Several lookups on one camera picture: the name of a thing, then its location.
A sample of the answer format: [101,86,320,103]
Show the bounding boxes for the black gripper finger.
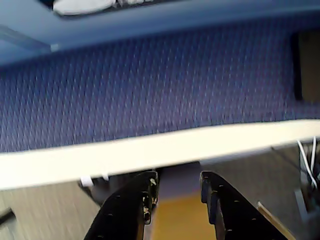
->
[83,170,160,240]
[199,170,287,240]

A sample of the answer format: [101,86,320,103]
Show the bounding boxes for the blue dotted fabric mat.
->
[0,18,320,154]

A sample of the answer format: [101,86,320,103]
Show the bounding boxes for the blue toy kitchen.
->
[0,0,320,72]

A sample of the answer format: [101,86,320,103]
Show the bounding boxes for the white cloth bundle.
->
[51,0,162,17]

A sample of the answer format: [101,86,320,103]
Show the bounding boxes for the white red servo wires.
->
[296,136,320,190]

